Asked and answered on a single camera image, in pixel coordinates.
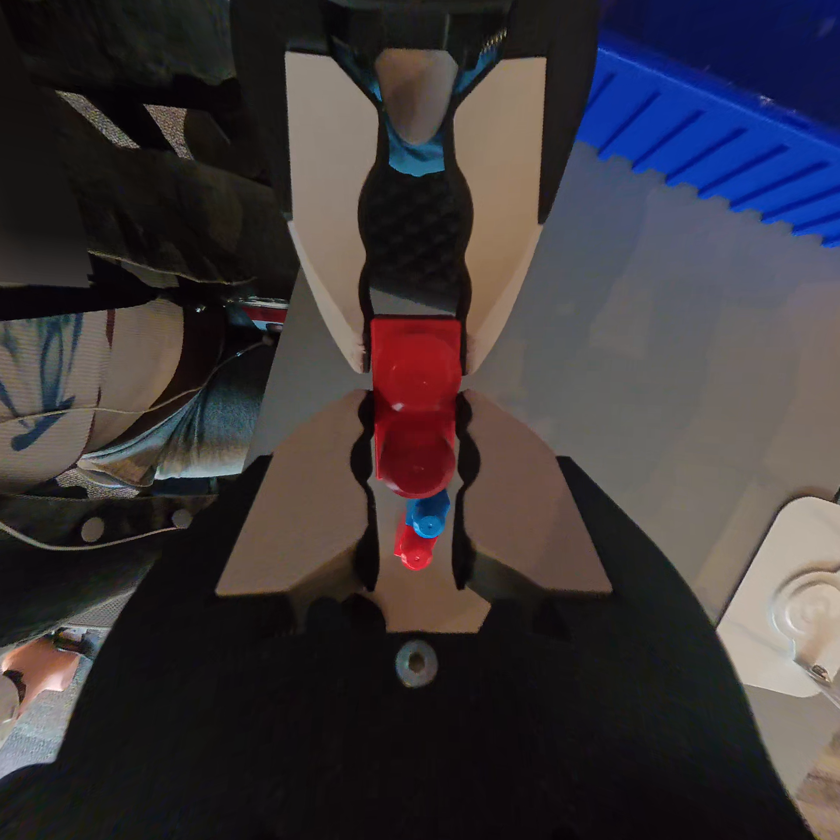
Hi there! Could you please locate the blue building block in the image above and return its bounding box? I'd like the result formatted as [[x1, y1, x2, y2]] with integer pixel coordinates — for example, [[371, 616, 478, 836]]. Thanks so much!
[[407, 490, 451, 539]]

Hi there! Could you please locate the black textured wrist rest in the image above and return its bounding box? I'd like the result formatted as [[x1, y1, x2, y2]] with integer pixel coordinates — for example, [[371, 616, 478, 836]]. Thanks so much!
[[359, 164, 471, 322]]

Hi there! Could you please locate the blue plastic bin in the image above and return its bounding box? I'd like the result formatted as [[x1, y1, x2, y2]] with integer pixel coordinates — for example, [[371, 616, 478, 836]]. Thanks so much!
[[578, 33, 840, 250]]

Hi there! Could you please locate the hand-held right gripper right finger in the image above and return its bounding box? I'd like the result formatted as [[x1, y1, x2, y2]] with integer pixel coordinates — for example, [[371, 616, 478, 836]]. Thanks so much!
[[452, 389, 615, 602]]

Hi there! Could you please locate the person's leg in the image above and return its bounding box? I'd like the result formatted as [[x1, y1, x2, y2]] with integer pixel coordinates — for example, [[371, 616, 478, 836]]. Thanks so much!
[[0, 296, 283, 493]]

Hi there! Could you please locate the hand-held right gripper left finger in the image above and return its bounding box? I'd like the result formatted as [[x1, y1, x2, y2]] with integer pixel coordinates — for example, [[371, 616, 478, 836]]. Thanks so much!
[[214, 389, 382, 602]]

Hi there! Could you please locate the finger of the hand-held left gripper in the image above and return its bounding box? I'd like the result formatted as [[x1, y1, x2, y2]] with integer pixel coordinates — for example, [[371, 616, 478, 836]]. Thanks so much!
[[285, 46, 395, 382], [447, 59, 550, 375]]

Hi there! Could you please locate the red two-stud building block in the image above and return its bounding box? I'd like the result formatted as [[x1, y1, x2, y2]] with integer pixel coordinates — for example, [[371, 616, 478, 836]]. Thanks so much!
[[368, 315, 467, 500]]

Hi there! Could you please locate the person's left hand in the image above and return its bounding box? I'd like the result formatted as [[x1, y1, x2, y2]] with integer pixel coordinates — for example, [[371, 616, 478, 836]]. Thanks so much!
[[372, 66, 460, 181]]

